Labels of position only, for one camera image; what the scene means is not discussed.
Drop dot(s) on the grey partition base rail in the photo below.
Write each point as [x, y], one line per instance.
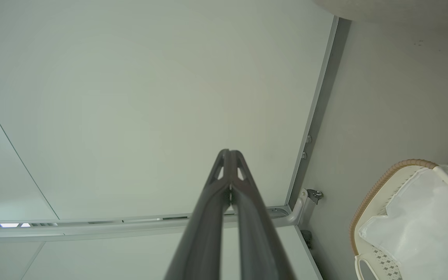
[321, 101]

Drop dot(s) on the white cloth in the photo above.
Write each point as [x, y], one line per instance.
[434, 225]

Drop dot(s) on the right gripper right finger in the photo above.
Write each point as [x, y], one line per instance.
[255, 225]

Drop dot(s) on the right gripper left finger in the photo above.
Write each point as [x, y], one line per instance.
[208, 217]

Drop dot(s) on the white basket brown woven rim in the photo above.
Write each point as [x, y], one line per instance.
[387, 182]

